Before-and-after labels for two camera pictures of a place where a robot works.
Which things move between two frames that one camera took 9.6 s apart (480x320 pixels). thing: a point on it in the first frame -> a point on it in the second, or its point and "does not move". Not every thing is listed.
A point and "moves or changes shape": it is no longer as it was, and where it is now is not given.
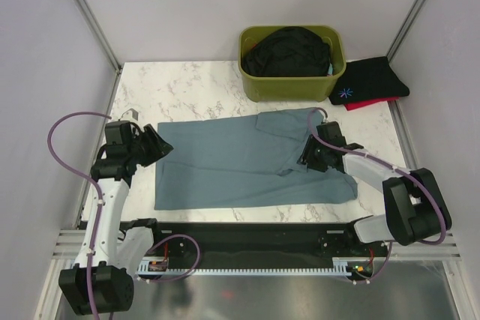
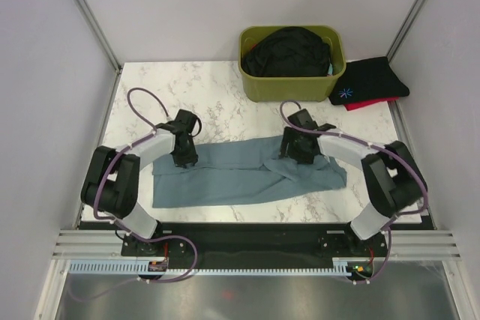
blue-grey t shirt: (244, 162) moves or changes shape
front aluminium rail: (68, 243) does not move
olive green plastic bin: (295, 88) does not move
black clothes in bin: (289, 51) does not move
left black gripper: (157, 146) -> (192, 157)
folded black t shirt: (367, 80) does not move
